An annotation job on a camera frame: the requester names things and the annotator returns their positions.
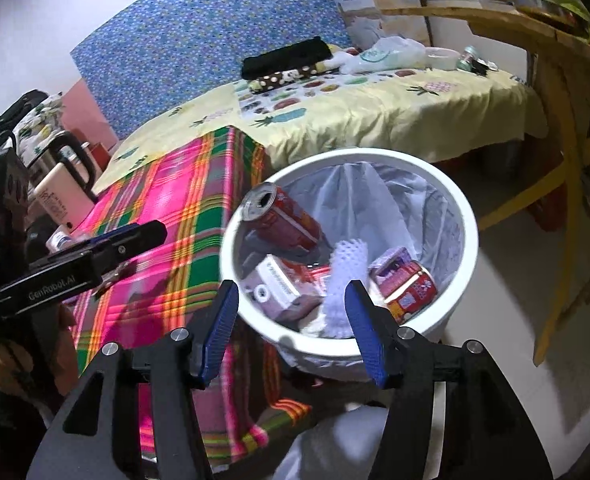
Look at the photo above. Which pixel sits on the wooden round table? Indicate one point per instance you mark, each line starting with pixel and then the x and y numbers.
pixel 562 82

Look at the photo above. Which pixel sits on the black clothes on pile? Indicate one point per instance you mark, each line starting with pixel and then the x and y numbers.
pixel 20 108

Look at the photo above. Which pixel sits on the black steel electric kettle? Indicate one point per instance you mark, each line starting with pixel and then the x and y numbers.
pixel 65 148

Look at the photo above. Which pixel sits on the blue floral mattress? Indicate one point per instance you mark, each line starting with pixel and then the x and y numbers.
pixel 157 54

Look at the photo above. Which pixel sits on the white foam net sleeve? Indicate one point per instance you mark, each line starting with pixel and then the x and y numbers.
pixel 349 262

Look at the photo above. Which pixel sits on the black folded cloth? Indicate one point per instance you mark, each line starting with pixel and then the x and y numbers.
pixel 304 53

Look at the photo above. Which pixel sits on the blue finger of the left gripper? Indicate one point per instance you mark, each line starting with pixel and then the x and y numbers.
pixel 107 259
pixel 111 237

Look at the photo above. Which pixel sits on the left hand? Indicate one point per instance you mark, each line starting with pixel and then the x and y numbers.
pixel 14 359

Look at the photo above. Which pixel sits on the polka dot brown cloth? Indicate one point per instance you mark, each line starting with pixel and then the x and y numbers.
pixel 285 77

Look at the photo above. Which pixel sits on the red drink can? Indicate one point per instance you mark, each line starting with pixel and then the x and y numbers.
pixel 278 220

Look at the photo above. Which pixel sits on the white blue yogurt cup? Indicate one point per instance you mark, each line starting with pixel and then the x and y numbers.
pixel 59 240

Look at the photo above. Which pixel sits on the white round trash bin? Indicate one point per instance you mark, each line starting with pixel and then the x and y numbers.
pixel 385 198

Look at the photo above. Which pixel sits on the strawberry milk carton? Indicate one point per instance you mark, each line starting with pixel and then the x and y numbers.
pixel 286 291

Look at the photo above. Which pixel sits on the small bottle on bed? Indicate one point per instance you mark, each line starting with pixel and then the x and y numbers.
pixel 470 61

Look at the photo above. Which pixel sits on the white plastic bag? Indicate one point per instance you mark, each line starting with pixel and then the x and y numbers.
pixel 389 53

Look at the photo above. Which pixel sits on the yellow pineapple bed sheet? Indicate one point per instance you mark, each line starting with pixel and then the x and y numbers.
pixel 431 114

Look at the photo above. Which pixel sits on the pink thermos box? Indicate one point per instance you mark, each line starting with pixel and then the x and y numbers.
pixel 63 199

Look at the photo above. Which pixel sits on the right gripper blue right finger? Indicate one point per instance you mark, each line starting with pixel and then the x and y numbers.
pixel 362 316

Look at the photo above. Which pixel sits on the crushed cartoon red can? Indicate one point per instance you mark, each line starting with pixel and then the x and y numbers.
pixel 409 290

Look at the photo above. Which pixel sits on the plaid pink green tablecloth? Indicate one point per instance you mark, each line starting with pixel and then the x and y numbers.
pixel 194 191

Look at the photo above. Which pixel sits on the purple grape drink carton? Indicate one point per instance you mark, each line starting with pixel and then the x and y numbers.
pixel 383 267

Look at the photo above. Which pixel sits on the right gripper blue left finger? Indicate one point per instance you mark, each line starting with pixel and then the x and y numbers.
pixel 212 331

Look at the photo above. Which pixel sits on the metal pan on table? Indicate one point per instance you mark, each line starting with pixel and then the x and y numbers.
pixel 553 14

